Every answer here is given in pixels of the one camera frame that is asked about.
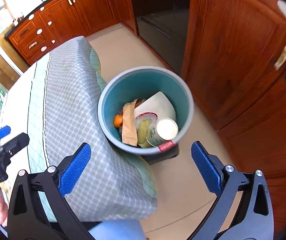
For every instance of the grey teal trash bin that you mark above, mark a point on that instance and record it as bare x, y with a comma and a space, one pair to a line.
123, 85

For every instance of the brown paper piece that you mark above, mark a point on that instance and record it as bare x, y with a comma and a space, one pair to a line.
128, 127

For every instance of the large wooden cabinet door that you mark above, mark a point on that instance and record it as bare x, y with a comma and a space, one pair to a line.
233, 42

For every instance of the person's blue fleece jacket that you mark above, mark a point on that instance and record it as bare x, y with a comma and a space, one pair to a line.
118, 231

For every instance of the patterned grey teal tablecloth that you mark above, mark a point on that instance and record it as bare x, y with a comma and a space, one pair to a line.
70, 100

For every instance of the black kitchen countertop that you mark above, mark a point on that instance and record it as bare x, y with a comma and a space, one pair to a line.
10, 31

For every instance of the red rimmed white lid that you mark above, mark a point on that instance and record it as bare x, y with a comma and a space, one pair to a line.
146, 115

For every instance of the black built-in oven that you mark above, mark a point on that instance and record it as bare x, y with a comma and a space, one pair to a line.
158, 17

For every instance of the white leaf-print paper cup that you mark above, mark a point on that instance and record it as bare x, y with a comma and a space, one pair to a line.
166, 128

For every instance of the narrow wooden cabinet door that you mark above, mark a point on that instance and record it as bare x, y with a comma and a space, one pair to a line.
123, 5

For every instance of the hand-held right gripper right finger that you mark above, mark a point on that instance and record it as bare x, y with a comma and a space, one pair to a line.
205, 165

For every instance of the person's left hand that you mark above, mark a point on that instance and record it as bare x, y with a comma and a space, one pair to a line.
1, 210

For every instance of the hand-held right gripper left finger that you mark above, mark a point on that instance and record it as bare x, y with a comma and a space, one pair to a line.
76, 165

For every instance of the pale corn husk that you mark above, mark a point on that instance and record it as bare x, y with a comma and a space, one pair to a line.
143, 132

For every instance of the white paper napkin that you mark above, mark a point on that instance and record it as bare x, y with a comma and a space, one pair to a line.
158, 105

